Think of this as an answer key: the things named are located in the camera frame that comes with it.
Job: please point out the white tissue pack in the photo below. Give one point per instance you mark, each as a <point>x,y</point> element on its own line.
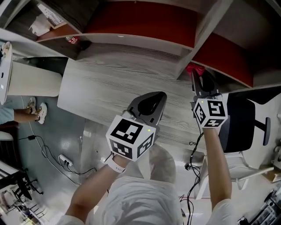
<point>40,25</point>

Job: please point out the person's left forearm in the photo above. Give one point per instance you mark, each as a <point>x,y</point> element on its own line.
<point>87,193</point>

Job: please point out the person's grey trousers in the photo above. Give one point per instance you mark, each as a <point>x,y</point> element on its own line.
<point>162,162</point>

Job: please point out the brown cardboard box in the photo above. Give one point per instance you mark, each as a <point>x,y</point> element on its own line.
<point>275,175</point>

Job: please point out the white round pedestal table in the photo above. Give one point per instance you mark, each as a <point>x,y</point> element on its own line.
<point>33,81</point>

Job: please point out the wooden shelf with red back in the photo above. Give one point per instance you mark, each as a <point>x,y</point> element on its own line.
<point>140,19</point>

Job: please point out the black power adapter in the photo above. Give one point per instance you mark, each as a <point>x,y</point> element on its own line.
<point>31,137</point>

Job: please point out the red cloth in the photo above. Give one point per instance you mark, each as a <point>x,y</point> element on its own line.
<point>195,68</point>

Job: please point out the black metal stand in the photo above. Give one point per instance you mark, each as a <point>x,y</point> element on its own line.
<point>19,184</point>

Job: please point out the cola bottle with red label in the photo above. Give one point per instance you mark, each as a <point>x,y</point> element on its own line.
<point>74,40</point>

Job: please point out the black office chair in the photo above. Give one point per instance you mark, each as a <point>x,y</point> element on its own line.
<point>237,125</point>

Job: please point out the white office chair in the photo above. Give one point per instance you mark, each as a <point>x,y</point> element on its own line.
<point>237,169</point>

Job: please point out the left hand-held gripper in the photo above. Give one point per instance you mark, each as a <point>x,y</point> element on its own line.
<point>127,136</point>

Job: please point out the white printed box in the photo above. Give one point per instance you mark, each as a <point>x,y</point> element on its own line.
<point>52,15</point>

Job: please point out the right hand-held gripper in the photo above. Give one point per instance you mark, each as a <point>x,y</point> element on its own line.
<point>210,112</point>

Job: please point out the person's right forearm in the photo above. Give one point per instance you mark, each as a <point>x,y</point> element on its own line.
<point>216,164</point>

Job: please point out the white wristwatch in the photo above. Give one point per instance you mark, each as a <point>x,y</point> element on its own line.
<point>115,165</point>

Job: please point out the small cream figurine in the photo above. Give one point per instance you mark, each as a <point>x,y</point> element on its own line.
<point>6,48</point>

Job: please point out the person's white shirt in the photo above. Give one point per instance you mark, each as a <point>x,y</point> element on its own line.
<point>142,202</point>

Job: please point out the grey wood-grain table top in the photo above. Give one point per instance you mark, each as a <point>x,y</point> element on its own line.
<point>109,88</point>

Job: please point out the white power strip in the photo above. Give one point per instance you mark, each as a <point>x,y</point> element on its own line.
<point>65,160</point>

